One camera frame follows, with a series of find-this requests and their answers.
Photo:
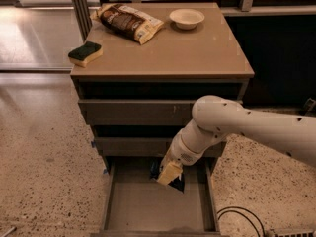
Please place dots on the metal floor vent grate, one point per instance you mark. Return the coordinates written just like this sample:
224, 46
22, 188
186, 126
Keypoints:
290, 233

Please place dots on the grey drawer cabinet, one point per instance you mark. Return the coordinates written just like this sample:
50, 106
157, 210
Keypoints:
173, 65

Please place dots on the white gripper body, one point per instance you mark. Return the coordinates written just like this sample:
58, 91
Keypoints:
180, 152

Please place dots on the brown and cream chip bag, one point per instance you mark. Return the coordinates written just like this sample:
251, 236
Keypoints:
127, 21

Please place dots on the grey top drawer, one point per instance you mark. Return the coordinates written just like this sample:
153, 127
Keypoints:
136, 112

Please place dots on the dark blue rxbar wrapper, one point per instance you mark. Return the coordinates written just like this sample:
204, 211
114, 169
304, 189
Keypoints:
178, 183

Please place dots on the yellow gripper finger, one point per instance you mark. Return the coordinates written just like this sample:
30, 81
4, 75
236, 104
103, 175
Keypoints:
169, 171

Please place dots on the yellow green sponge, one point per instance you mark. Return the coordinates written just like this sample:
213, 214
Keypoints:
86, 53

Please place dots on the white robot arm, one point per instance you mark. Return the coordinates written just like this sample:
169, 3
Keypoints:
213, 118

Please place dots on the grey open bottom drawer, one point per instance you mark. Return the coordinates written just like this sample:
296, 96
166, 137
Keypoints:
140, 207

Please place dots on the white ceramic bowl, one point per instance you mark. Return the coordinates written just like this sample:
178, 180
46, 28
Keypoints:
186, 19

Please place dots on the dark metal window post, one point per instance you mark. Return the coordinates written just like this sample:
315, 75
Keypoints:
83, 17

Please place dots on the grey middle drawer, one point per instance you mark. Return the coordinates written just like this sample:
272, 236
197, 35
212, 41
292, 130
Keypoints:
133, 146

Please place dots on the metal rod on floor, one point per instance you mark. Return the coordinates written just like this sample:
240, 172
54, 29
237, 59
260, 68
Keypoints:
8, 232

